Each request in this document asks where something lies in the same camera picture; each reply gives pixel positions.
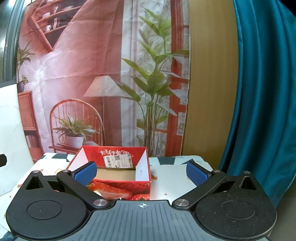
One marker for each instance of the white printed tablecloth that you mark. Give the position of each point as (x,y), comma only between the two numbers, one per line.
(166,183)

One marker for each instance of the yellow wooden panel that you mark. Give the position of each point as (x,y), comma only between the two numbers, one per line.
(212,92)

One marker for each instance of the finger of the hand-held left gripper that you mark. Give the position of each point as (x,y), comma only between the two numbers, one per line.
(2,160)

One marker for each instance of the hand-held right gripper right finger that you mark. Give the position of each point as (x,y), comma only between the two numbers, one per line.
(196,173)

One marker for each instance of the printed room scene backdrop cloth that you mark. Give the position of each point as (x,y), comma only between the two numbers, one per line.
(92,46)

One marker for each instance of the white board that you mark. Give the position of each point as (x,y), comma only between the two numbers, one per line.
(11,127)

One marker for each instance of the red strawberry print cardboard box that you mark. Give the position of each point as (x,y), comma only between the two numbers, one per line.
(138,185)

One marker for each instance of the dark window frame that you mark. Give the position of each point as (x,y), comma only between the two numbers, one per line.
(11,46)

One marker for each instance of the teal curtain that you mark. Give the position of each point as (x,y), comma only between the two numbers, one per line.
(266,92)

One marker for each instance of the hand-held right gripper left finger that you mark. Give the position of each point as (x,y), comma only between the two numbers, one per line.
(85,173)

